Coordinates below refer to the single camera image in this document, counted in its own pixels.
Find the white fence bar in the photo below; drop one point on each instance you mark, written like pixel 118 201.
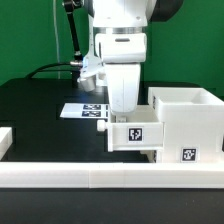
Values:
pixel 5 140
pixel 110 175

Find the white drawer box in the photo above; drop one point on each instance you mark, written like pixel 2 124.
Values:
pixel 153 156
pixel 142 131

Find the white marker sheet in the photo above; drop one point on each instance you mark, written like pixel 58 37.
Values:
pixel 82 111

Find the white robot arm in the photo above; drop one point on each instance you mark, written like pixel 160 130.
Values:
pixel 118 47

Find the white front fence bar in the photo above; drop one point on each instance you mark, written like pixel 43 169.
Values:
pixel 110 175

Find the white drawer cabinet frame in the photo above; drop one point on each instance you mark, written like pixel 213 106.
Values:
pixel 193 120

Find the white left fence bar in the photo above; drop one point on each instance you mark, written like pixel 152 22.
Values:
pixel 5 140

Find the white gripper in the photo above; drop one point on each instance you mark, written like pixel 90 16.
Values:
pixel 123 88

